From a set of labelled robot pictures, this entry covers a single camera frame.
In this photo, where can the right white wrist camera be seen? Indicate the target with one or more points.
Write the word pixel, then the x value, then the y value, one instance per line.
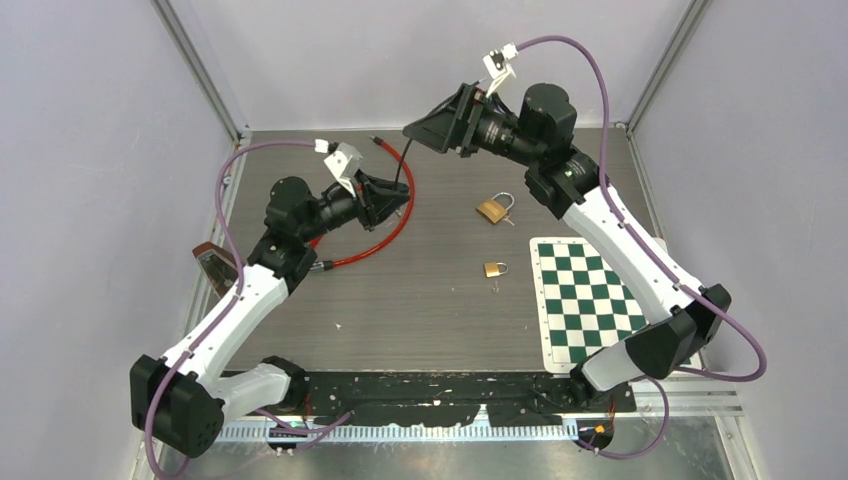
pixel 498 65

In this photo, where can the red cable lock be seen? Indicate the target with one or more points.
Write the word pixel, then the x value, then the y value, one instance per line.
pixel 325 265

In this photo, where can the small brass padlock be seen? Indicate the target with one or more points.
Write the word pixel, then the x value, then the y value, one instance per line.
pixel 495 269

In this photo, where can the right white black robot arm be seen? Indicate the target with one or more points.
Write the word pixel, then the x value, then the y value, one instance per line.
pixel 682 313

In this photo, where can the green white checkered mat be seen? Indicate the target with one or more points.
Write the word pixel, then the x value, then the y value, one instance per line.
pixel 582 304

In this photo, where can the large brass padlock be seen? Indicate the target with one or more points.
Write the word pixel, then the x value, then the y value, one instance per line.
pixel 497 208

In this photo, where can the black cable padlock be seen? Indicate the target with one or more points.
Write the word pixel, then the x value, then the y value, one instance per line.
pixel 403 168

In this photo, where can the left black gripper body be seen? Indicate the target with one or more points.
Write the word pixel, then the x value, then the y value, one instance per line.
pixel 362 201

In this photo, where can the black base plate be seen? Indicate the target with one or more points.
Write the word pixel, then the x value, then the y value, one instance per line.
pixel 444 399

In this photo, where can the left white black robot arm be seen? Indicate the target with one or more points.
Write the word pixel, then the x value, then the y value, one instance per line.
pixel 181 398

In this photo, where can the brown wooden metronome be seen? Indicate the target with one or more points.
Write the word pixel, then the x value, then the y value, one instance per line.
pixel 217 265

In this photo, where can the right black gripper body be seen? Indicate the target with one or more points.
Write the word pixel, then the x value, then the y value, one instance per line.
pixel 478 100

